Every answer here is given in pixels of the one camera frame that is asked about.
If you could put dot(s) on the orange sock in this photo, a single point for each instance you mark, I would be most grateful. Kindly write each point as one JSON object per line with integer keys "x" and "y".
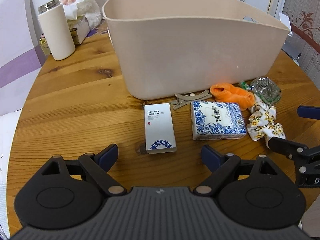
{"x": 226, "y": 92}

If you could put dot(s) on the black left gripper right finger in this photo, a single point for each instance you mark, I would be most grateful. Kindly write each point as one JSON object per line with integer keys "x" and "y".
{"x": 253, "y": 193}

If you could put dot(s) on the white thermos bottle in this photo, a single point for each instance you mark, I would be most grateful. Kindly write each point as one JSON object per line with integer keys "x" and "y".
{"x": 55, "y": 28}

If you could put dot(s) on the gold foil packet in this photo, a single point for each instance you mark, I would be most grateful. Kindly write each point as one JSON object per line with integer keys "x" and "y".
{"x": 44, "y": 45}

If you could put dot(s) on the white pillow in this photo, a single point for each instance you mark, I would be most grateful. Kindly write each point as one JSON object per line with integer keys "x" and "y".
{"x": 8, "y": 128}

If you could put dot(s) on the tissue box with tissue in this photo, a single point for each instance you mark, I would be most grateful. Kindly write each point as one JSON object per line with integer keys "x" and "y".
{"x": 77, "y": 23}

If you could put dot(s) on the floral yellow white scrunchie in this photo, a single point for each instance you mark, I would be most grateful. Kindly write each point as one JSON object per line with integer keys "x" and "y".
{"x": 262, "y": 122}

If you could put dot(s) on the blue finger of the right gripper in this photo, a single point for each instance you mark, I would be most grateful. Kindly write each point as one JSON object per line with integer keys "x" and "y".
{"x": 310, "y": 112}

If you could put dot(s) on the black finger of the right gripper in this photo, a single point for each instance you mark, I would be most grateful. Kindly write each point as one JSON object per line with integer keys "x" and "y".
{"x": 289, "y": 149}

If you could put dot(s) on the purple white headboard panel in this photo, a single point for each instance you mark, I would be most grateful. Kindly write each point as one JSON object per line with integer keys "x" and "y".
{"x": 21, "y": 55}

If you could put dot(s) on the blue white patterned box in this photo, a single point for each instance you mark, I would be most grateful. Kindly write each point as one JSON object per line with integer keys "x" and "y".
{"x": 217, "y": 120}

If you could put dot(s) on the white phone stand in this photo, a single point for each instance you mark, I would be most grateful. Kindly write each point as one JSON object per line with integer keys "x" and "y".
{"x": 284, "y": 19}

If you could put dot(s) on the white hotel supplies box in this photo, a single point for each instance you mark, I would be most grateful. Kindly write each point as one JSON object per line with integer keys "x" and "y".
{"x": 159, "y": 130}

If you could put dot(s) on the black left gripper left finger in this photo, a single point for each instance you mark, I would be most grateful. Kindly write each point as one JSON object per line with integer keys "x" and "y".
{"x": 65, "y": 193}

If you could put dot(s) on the beige plastic storage basket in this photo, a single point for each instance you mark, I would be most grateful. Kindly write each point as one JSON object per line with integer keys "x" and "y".
{"x": 166, "y": 47}

